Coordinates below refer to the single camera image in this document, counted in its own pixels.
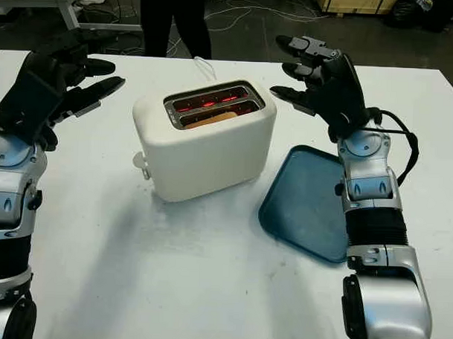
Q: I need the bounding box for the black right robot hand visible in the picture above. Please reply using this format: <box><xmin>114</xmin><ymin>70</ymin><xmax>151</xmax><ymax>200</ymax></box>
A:
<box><xmin>268</xmin><ymin>33</ymin><xmax>373</xmax><ymax>144</ymax></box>

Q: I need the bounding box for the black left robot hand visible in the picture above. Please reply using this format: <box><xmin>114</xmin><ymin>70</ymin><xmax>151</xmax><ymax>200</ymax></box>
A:
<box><xmin>10</xmin><ymin>26</ymin><xmax>128</xmax><ymax>129</ymax></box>

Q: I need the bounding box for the brown toast slice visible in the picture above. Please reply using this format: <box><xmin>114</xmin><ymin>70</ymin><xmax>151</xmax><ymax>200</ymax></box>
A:
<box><xmin>184</xmin><ymin>109</ymin><xmax>239</xmax><ymax>132</ymax></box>

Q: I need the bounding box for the person in black trousers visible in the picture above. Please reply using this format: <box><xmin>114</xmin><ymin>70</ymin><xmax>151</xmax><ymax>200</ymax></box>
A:
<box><xmin>138</xmin><ymin>0</ymin><xmax>214</xmax><ymax>60</ymax></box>

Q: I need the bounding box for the white two-slot toaster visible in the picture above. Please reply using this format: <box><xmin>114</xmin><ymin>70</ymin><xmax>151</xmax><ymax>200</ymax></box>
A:
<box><xmin>129</xmin><ymin>76</ymin><xmax>279</xmax><ymax>207</ymax></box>

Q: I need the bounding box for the wooden crate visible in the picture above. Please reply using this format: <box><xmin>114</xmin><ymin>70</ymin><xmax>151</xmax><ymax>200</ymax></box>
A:
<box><xmin>314</xmin><ymin>0</ymin><xmax>402</xmax><ymax>16</ymax></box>

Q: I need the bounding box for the black garbage bag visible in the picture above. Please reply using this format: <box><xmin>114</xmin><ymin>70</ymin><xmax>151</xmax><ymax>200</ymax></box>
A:
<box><xmin>383</xmin><ymin>0</ymin><xmax>453</xmax><ymax>34</ymax></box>

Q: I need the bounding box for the blue plastic tray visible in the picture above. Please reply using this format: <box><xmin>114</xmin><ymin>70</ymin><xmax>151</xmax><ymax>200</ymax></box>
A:
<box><xmin>255</xmin><ymin>143</ymin><xmax>353</xmax><ymax>265</ymax></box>

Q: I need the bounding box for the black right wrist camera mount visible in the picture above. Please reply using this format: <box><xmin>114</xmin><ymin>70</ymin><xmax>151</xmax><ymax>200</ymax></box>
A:
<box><xmin>326</xmin><ymin>106</ymin><xmax>368</xmax><ymax>144</ymax></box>

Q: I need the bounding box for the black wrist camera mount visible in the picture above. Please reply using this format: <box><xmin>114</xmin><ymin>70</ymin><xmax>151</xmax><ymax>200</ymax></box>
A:
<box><xmin>326</xmin><ymin>106</ymin><xmax>368</xmax><ymax>144</ymax></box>
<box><xmin>0</xmin><ymin>69</ymin><xmax>66</xmax><ymax>152</ymax></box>

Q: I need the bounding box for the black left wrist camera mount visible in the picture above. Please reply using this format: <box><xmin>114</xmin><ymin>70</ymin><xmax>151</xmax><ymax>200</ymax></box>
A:
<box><xmin>0</xmin><ymin>69</ymin><xmax>66</xmax><ymax>152</ymax></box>

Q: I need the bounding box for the white metal-frame desk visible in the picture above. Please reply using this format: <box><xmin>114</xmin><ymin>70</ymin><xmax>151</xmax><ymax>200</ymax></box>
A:
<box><xmin>0</xmin><ymin>0</ymin><xmax>144</xmax><ymax>34</ymax></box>

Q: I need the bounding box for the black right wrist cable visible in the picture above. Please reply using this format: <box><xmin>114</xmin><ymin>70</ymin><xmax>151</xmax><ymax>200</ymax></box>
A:
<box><xmin>363</xmin><ymin>107</ymin><xmax>423</xmax><ymax>187</ymax></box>

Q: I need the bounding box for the white floor cable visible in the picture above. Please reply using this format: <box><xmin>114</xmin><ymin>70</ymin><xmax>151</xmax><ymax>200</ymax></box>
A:
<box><xmin>167</xmin><ymin>0</ymin><xmax>332</xmax><ymax>59</ymax></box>

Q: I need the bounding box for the white toaster power cord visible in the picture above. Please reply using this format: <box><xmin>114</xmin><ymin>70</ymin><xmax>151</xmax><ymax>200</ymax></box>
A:
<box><xmin>192</xmin><ymin>55</ymin><xmax>219</xmax><ymax>82</ymax></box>

